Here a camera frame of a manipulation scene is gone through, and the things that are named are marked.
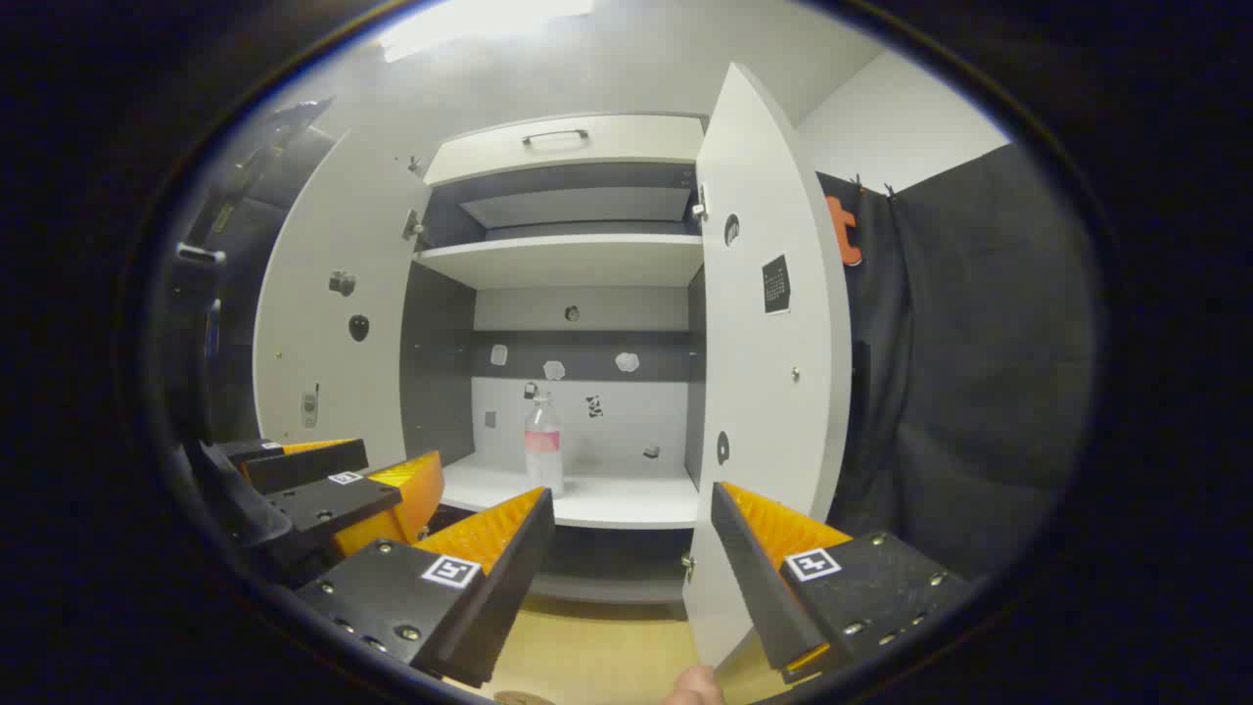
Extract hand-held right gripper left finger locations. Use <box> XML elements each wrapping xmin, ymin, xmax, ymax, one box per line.
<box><xmin>294</xmin><ymin>487</ymin><xmax>557</xmax><ymax>688</ymax></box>

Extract white and grey cabinet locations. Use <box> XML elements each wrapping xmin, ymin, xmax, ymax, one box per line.
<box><xmin>399</xmin><ymin>113</ymin><xmax>711</xmax><ymax>603</ymax></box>

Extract clear bottle with pink label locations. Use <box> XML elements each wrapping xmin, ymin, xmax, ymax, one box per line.
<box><xmin>524</xmin><ymin>392</ymin><xmax>565</xmax><ymax>495</ymax></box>

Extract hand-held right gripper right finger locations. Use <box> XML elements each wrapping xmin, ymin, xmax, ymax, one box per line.
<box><xmin>710</xmin><ymin>480</ymin><xmax>970</xmax><ymax>684</ymax></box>

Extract black backdrop cloth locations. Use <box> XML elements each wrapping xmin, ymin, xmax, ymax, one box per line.
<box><xmin>817</xmin><ymin>142</ymin><xmax>1094</xmax><ymax>581</ymax></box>
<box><xmin>210</xmin><ymin>122</ymin><xmax>339</xmax><ymax>442</ymax></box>

